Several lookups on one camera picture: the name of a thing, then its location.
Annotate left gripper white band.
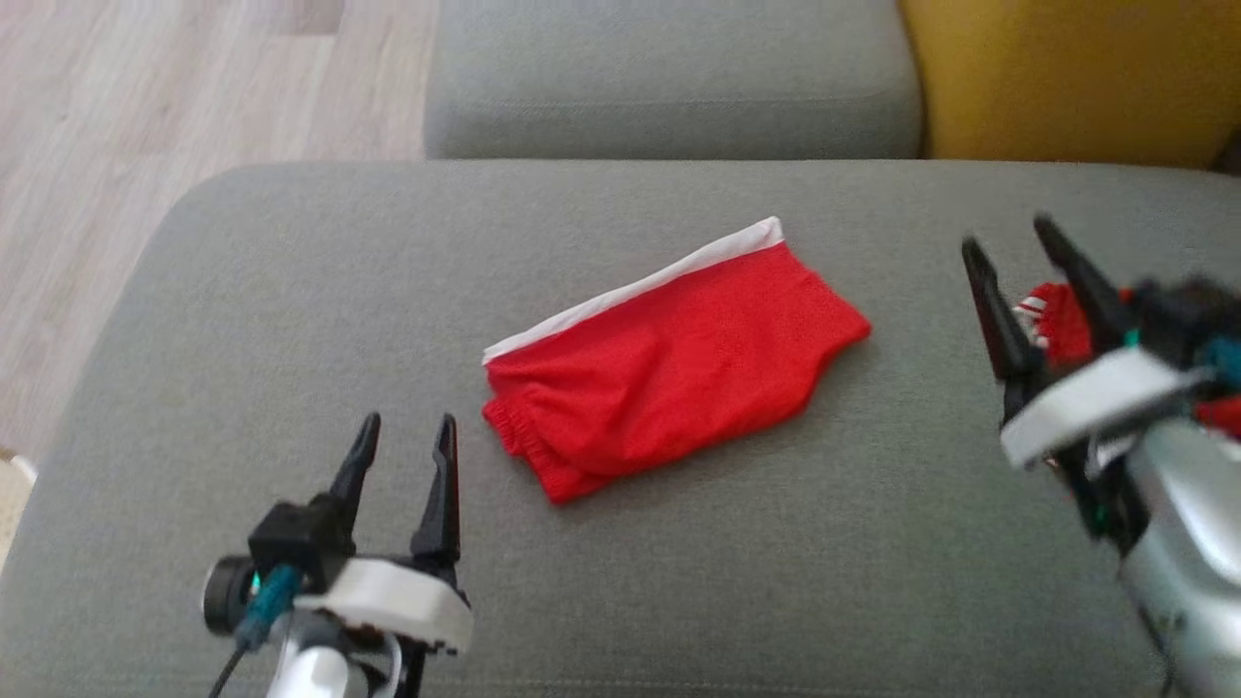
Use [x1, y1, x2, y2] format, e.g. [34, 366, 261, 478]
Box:
[296, 412, 475, 698]

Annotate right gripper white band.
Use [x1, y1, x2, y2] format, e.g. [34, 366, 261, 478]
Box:
[961, 213, 1214, 555]

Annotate red white jersey shirt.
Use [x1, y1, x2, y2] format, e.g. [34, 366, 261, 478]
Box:
[1013, 281, 1241, 439]

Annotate red shorts with white stripe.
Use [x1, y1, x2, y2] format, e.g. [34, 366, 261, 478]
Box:
[482, 216, 873, 505]

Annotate yellow sofa cushion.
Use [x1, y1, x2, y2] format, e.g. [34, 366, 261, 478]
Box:
[900, 0, 1241, 171]

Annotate grey sofa seat cushion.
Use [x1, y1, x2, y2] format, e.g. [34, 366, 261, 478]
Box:
[0, 160, 1241, 698]

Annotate cream floor mat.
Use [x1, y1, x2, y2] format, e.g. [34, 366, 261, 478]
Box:
[0, 448, 40, 573]

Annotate grey sofa back cushion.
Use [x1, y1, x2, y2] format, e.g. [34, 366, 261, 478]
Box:
[424, 0, 924, 161]

